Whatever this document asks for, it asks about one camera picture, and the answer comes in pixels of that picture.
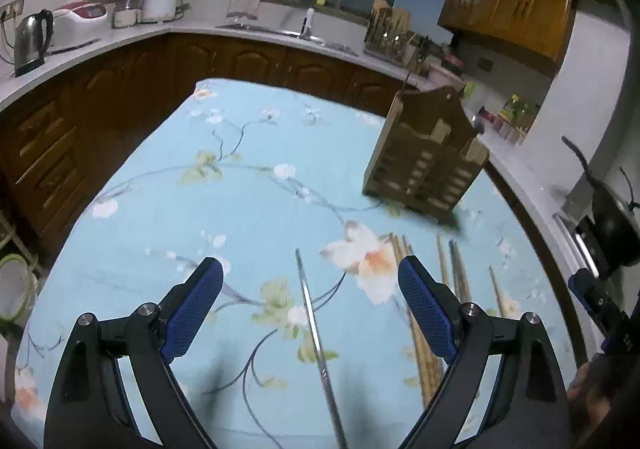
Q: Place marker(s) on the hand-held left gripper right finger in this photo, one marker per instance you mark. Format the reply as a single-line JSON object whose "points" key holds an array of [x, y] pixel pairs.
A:
{"points": [[425, 314]]}

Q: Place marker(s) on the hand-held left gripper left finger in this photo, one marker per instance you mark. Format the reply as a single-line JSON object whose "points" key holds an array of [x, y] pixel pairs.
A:
{"points": [[196, 306]]}

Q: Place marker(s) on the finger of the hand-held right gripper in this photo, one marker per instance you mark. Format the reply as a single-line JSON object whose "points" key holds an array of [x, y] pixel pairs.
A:
{"points": [[590, 291]]}

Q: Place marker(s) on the metal chopstick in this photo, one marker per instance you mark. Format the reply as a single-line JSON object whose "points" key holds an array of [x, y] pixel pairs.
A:
{"points": [[320, 354]]}

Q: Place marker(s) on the wooden utensil holder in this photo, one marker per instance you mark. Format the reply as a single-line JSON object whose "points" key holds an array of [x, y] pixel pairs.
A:
{"points": [[425, 169]]}

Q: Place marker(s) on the person's right hand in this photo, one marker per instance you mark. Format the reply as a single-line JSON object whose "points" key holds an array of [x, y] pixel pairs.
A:
{"points": [[592, 394]]}

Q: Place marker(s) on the blue floral tablecloth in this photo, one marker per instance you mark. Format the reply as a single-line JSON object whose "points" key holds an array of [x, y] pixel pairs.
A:
{"points": [[225, 229]]}

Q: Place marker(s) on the dark sauce bottle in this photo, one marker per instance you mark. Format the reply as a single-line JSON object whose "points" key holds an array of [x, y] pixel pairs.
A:
{"points": [[530, 116]]}

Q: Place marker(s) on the row of white spice containers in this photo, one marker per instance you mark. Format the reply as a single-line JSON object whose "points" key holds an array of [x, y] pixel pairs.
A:
{"points": [[507, 131]]}

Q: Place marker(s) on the yellow cooking oil bottle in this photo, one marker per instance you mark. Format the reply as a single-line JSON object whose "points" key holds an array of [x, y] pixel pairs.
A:
{"points": [[512, 110]]}

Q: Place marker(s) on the metal spoon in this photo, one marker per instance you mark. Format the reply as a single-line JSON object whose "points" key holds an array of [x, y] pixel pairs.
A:
{"points": [[481, 121]]}

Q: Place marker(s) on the white green-rimmed basin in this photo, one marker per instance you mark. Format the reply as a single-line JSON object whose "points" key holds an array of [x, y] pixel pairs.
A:
{"points": [[15, 289]]}

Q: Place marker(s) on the green plastic cup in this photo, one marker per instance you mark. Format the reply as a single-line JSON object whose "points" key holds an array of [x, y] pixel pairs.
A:
{"points": [[470, 88]]}

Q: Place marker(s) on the stacked pink basins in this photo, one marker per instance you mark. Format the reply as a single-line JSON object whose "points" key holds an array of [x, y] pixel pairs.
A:
{"points": [[445, 71]]}

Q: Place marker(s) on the wooden base cabinets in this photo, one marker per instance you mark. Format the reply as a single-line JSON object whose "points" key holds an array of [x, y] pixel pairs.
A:
{"points": [[150, 79]]}

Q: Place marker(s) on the knife block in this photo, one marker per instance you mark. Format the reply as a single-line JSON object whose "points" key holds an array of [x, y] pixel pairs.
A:
{"points": [[419, 56]]}

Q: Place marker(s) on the dish rack with cutting boards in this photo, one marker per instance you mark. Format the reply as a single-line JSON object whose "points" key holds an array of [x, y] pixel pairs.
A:
{"points": [[387, 31]]}

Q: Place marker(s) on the kitchen knife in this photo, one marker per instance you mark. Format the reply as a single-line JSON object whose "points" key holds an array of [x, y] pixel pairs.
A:
{"points": [[75, 46]]}

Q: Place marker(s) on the stainless steel sink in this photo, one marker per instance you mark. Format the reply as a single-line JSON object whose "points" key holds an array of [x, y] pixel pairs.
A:
{"points": [[280, 31]]}

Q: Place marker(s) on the glass storage jar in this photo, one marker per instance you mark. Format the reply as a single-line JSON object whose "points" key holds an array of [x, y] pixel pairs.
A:
{"points": [[125, 16]]}

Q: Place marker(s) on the white cooker with steel lid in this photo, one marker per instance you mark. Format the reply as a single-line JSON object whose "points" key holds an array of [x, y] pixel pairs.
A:
{"points": [[160, 6]]}

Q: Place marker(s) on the white and red rice cooker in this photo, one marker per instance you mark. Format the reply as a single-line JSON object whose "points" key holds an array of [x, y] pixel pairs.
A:
{"points": [[75, 26]]}

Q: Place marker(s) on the pale hanging towel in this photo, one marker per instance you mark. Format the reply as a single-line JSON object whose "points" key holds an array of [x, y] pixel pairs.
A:
{"points": [[245, 4]]}

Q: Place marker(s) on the steel electric kettle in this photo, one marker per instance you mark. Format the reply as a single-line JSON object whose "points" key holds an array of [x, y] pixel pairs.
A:
{"points": [[30, 44]]}

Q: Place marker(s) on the chrome sink faucet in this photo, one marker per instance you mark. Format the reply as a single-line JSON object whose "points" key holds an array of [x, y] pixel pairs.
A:
{"points": [[307, 14]]}

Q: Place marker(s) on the dark wall outlet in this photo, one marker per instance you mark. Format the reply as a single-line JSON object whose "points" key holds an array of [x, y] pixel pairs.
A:
{"points": [[486, 64]]}

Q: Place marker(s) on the wall socket with plug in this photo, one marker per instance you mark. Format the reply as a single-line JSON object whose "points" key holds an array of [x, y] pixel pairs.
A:
{"points": [[12, 9]]}

